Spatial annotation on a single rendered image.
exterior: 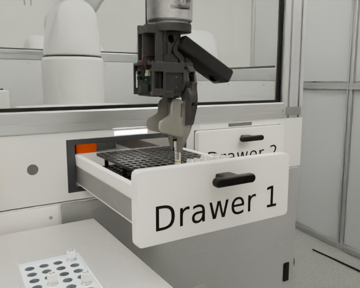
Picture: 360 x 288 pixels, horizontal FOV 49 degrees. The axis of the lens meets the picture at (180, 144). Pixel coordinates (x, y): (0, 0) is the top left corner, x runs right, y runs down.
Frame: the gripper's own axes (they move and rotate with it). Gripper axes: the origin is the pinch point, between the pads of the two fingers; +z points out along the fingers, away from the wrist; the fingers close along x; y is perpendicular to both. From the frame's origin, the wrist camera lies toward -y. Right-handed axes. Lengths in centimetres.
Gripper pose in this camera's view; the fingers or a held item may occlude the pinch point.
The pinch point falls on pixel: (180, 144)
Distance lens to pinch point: 69.7
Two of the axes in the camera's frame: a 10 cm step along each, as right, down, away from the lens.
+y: -8.6, 0.8, -5.1
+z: -0.1, 9.9, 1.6
